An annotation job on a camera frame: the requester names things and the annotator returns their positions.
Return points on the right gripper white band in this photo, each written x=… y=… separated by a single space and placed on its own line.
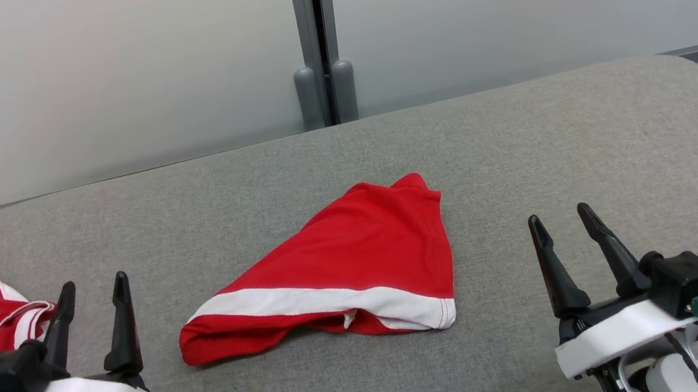
x=618 y=329

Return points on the red shorts white stripe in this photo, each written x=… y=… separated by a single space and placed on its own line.
x=363 y=254

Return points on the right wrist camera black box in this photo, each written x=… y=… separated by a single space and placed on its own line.
x=686 y=281

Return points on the grey cylindrical post foot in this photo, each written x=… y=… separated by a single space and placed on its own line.
x=345 y=90
x=308 y=98

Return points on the grey partition post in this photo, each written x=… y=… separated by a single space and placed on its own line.
x=313 y=14

